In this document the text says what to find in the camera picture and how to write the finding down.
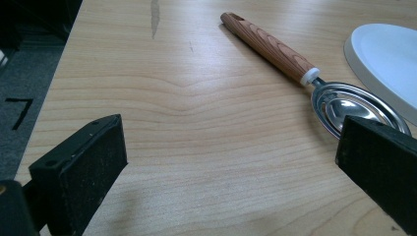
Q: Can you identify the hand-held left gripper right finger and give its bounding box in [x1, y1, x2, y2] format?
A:
[334, 114, 417, 236]

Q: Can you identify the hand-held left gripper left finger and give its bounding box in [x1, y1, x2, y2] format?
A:
[23, 113, 129, 236]

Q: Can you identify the white plate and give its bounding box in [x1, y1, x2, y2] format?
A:
[343, 23, 417, 127]

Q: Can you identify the wooden-handled metal egg separator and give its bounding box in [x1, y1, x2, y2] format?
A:
[219, 12, 412, 141]

